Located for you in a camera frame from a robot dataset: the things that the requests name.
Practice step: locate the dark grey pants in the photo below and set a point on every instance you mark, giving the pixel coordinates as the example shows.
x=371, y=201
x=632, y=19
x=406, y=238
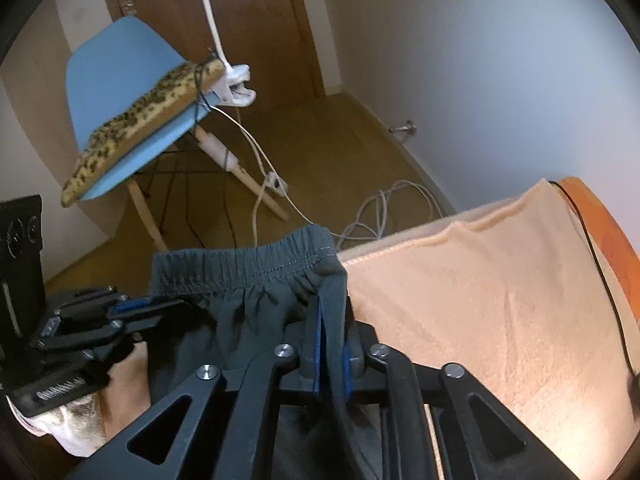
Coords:
x=240, y=310

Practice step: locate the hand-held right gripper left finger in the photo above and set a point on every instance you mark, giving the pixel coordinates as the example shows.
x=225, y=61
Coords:
x=315, y=342

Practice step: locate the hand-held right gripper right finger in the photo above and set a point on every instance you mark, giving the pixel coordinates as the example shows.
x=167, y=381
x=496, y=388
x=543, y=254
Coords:
x=346, y=372

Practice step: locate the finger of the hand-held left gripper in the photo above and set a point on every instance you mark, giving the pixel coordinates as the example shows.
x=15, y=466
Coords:
x=95, y=342
x=137, y=306

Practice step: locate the metal door stopper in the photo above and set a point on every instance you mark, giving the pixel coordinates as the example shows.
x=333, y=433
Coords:
x=402, y=129

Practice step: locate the peach fleece blanket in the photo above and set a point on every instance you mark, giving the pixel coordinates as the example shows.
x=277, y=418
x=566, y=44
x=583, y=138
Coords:
x=475, y=310

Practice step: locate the leopard print cushion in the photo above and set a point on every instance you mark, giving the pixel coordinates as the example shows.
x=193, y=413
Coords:
x=135, y=115

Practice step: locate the wooden door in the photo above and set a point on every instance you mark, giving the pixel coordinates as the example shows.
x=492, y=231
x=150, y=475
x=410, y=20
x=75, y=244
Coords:
x=260, y=20

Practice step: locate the white cloth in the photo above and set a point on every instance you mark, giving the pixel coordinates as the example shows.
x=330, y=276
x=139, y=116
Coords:
x=65, y=435

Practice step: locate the blue plastic chair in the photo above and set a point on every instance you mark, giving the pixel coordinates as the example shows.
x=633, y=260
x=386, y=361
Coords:
x=110, y=75

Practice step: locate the orange bed sheet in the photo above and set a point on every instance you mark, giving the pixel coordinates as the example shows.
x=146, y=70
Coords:
x=610, y=230

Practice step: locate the white clamp lamp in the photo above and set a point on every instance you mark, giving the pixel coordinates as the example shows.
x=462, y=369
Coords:
x=212, y=15

